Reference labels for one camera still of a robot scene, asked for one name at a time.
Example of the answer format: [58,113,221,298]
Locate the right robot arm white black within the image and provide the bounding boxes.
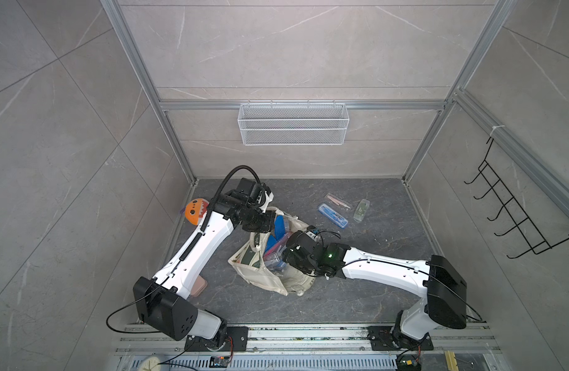
[283,231,472,348]

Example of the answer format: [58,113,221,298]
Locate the blue clear pencil case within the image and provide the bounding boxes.
[318,203,349,229]

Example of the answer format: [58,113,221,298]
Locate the black wire hook rack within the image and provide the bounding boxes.
[463,138,569,260]

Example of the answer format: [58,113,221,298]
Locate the clear case pink compass set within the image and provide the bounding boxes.
[325,193,352,210]

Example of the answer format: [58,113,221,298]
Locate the white round clock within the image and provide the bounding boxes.
[137,356,166,371]

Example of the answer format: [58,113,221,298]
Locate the white wire mesh basket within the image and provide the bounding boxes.
[237,103,350,146]

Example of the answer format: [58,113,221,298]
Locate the orange plush fish toy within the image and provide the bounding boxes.
[182,198,209,226]

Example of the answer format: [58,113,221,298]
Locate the cream canvas tote bag leaves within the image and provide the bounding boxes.
[228,207,315,296]

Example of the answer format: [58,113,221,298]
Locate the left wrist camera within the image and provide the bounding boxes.
[233,178,274,211]

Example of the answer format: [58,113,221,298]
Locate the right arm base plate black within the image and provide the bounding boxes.
[367,326,434,351]

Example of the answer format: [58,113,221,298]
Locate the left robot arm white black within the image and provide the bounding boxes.
[132,165,276,349]

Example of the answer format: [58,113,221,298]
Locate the clear green stationery case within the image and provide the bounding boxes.
[353,199,370,223]

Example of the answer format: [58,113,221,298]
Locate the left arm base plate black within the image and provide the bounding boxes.
[185,326,250,352]

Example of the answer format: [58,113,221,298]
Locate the blue item inside bag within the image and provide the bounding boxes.
[264,215,289,253]

